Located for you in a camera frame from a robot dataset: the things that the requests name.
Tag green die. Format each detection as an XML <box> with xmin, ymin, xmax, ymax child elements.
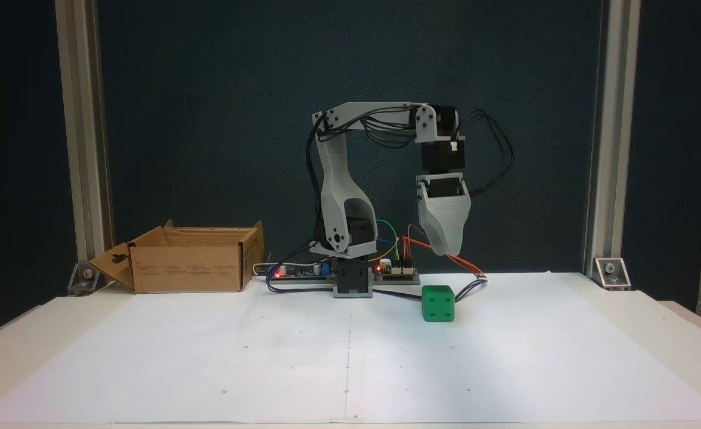
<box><xmin>422</xmin><ymin>285</ymin><xmax>455</xmax><ymax>323</ymax></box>

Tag aluminium corner bracket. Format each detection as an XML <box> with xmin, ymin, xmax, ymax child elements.
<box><xmin>594</xmin><ymin>257</ymin><xmax>631</xmax><ymax>291</ymax></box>
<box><xmin>67</xmin><ymin>262</ymin><xmax>101</xmax><ymax>296</ymax></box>

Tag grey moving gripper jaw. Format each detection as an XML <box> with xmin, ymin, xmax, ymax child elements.
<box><xmin>416</xmin><ymin>173</ymin><xmax>472</xmax><ymax>257</ymax></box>

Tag black arm servo cable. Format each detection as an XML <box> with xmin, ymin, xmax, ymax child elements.
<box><xmin>305</xmin><ymin>106</ymin><xmax>426</xmax><ymax>239</ymax></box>

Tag blue circuit board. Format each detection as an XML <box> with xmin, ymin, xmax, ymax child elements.
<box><xmin>269</xmin><ymin>264</ymin><xmax>331</xmax><ymax>282</ymax></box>

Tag aluminium frame post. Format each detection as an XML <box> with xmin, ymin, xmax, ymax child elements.
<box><xmin>583</xmin><ymin>0</ymin><xmax>642</xmax><ymax>278</ymax></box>
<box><xmin>54</xmin><ymin>0</ymin><xmax>114</xmax><ymax>281</ymax></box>

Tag black wrist servo cable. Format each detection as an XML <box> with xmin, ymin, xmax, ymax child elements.
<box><xmin>453</xmin><ymin>109</ymin><xmax>516</xmax><ymax>198</ymax></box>

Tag circuit board with jumper wires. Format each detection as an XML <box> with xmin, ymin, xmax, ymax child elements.
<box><xmin>374</xmin><ymin>262</ymin><xmax>421</xmax><ymax>284</ymax></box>

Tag brown cardboard box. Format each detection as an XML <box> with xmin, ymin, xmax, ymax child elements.
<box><xmin>88</xmin><ymin>220</ymin><xmax>265</xmax><ymax>294</ymax></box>

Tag orange red wire bundle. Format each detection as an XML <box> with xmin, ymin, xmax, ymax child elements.
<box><xmin>403</xmin><ymin>235</ymin><xmax>488</xmax><ymax>281</ymax></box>

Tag green jumper wire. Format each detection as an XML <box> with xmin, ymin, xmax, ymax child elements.
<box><xmin>376</xmin><ymin>220</ymin><xmax>401</xmax><ymax>263</ymax></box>

